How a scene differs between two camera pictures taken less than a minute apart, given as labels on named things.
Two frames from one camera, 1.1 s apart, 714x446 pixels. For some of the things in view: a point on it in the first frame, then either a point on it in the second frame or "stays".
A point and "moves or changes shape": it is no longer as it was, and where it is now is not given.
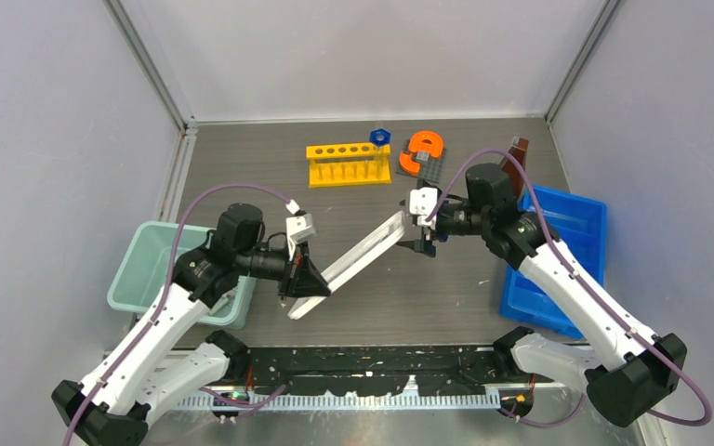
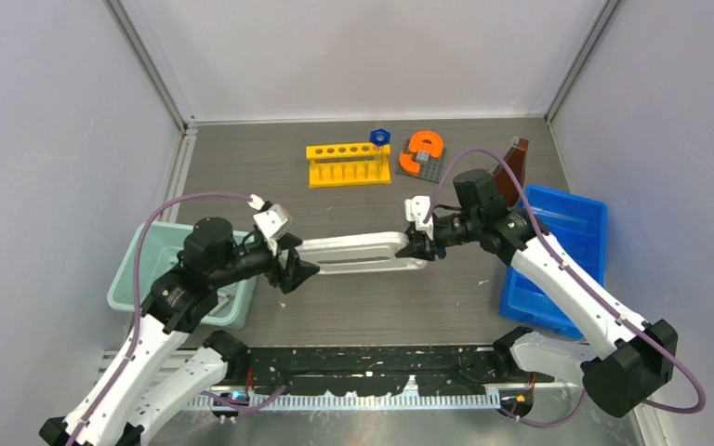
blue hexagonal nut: [379, 137] stays
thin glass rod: [384, 162] stays
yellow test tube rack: [347, 164] stays
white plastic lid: [354, 260] moves or changes shape
